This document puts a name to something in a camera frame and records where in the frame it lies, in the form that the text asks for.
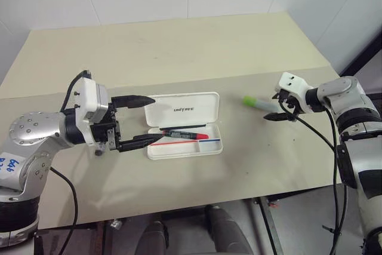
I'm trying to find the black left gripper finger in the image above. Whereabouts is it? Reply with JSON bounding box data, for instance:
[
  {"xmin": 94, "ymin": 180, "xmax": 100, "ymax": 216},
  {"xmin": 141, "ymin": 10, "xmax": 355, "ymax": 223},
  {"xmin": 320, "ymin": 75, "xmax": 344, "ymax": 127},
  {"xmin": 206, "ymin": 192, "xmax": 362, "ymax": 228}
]
[
  {"xmin": 112, "ymin": 94, "xmax": 156, "ymax": 109},
  {"xmin": 118, "ymin": 133, "xmax": 164, "ymax": 152}
]

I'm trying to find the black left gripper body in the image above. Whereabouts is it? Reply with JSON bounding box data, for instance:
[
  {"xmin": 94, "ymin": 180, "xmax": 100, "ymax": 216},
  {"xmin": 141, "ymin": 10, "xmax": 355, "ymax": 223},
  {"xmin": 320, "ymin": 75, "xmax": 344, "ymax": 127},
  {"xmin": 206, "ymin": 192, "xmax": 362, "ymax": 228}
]
[{"xmin": 90, "ymin": 102, "xmax": 122, "ymax": 152}]

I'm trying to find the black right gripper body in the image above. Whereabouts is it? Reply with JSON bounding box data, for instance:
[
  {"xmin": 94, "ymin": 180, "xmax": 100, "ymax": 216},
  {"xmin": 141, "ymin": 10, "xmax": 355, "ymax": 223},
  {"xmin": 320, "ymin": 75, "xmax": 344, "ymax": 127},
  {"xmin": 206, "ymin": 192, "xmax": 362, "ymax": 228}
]
[{"xmin": 276, "ymin": 89, "xmax": 307, "ymax": 116}]

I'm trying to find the green capped grey marker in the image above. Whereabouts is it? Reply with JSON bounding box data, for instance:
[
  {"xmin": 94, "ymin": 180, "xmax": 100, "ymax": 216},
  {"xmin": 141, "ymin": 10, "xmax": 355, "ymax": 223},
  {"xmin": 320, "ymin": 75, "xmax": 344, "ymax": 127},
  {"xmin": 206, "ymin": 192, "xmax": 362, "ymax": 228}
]
[{"xmin": 242, "ymin": 95, "xmax": 280, "ymax": 112}]

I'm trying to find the white plastic pencil case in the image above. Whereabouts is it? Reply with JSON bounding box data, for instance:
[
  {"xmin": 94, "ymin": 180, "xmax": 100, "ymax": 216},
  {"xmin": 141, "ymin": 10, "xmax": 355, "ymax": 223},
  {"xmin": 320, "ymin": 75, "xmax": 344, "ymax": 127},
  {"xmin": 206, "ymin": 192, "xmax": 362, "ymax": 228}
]
[{"xmin": 144, "ymin": 91, "xmax": 224, "ymax": 161}]

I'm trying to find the red marker with black body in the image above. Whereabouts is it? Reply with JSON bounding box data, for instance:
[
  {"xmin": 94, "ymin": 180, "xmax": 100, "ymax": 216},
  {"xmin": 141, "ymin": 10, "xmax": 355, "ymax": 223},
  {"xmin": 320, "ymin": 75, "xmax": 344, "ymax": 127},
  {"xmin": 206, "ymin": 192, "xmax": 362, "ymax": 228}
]
[{"xmin": 161, "ymin": 129, "xmax": 209, "ymax": 142}]

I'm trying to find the dark rounded shape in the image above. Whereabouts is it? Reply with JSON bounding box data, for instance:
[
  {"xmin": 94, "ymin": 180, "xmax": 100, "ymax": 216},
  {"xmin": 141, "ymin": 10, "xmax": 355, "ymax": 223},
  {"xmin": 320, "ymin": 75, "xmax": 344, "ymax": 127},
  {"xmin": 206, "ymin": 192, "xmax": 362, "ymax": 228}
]
[
  {"xmin": 139, "ymin": 220, "xmax": 171, "ymax": 255},
  {"xmin": 205, "ymin": 205, "xmax": 250, "ymax": 255}
]

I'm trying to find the white label with blue writing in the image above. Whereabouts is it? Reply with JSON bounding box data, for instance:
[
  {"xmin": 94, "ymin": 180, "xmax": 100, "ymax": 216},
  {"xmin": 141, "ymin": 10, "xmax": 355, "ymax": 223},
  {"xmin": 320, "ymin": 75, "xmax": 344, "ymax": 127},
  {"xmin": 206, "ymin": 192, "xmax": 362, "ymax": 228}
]
[{"xmin": 0, "ymin": 152, "xmax": 28, "ymax": 191}]

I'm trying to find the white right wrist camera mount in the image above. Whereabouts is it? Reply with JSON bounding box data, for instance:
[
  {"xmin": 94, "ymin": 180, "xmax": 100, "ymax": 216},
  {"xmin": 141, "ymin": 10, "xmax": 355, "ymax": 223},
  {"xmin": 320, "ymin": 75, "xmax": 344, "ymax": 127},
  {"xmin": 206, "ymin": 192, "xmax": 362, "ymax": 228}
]
[{"xmin": 274, "ymin": 71, "xmax": 315, "ymax": 110}]

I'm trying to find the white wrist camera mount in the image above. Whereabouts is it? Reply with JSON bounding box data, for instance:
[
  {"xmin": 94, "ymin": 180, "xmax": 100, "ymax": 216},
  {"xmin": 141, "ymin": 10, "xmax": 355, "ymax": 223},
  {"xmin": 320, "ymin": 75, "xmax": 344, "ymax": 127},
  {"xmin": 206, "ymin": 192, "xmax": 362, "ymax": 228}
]
[
  {"xmin": 274, "ymin": 71, "xmax": 315, "ymax": 110},
  {"xmin": 73, "ymin": 76, "xmax": 109, "ymax": 146}
]

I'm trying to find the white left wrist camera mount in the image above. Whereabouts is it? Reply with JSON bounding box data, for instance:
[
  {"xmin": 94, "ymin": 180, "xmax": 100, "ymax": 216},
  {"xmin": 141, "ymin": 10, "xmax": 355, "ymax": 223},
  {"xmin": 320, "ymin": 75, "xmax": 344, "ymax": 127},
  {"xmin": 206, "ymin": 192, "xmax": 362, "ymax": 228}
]
[{"xmin": 73, "ymin": 76, "xmax": 109, "ymax": 146}]

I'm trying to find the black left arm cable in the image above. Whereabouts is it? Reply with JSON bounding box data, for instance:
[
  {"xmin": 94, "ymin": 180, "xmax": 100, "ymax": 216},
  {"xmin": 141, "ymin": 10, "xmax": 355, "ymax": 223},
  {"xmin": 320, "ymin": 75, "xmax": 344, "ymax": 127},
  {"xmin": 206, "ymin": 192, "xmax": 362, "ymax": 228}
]
[
  {"xmin": 48, "ymin": 167, "xmax": 79, "ymax": 255},
  {"xmin": 62, "ymin": 69, "xmax": 92, "ymax": 114}
]

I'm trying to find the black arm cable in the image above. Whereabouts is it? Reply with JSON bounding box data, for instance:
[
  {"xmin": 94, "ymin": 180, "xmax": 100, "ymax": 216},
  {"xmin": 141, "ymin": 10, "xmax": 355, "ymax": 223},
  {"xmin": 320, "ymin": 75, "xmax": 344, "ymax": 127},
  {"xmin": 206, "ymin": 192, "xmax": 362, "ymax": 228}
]
[
  {"xmin": 62, "ymin": 69, "xmax": 92, "ymax": 114},
  {"xmin": 279, "ymin": 99, "xmax": 350, "ymax": 255},
  {"xmin": 48, "ymin": 167, "xmax": 79, "ymax": 255}
]

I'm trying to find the dark door frame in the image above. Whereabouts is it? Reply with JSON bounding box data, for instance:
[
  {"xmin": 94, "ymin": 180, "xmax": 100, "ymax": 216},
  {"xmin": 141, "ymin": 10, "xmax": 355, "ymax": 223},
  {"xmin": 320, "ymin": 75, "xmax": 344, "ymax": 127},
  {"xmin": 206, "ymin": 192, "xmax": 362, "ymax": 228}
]
[{"xmin": 339, "ymin": 24, "xmax": 382, "ymax": 89}]

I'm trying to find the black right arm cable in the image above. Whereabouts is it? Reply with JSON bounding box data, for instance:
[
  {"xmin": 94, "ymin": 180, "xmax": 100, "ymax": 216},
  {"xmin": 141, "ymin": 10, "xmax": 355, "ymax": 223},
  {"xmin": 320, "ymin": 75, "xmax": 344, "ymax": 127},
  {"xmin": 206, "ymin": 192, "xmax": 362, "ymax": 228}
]
[{"xmin": 279, "ymin": 99, "xmax": 350, "ymax": 255}]

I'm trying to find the black metal table frame bar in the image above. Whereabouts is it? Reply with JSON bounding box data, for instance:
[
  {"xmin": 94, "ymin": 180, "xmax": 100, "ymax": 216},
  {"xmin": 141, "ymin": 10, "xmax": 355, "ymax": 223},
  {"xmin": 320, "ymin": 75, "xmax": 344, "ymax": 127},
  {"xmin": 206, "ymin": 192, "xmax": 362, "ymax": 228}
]
[{"xmin": 258, "ymin": 195, "xmax": 285, "ymax": 255}]

